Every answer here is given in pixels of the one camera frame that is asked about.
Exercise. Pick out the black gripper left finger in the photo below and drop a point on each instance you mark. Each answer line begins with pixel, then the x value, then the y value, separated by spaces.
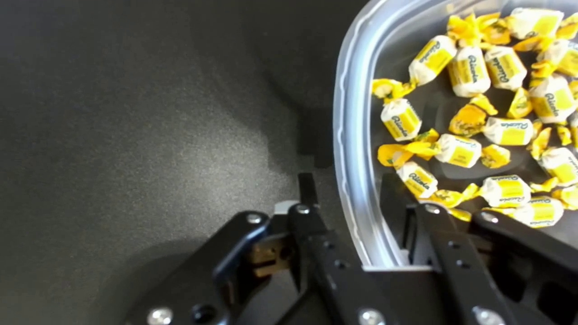
pixel 313 281

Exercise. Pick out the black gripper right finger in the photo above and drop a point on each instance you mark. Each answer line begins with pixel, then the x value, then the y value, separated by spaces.
pixel 507 281

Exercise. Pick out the yellow white candy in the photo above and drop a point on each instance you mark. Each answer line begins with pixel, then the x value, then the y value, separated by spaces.
pixel 554 99
pixel 433 58
pixel 507 189
pixel 471 70
pixel 534 21
pixel 460 150
pixel 416 179
pixel 507 67
pixel 509 130
pixel 469 119
pixel 539 211
pixel 400 119
pixel 561 162

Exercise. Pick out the clear plastic container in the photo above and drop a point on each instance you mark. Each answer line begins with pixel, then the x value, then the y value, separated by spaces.
pixel 355 150

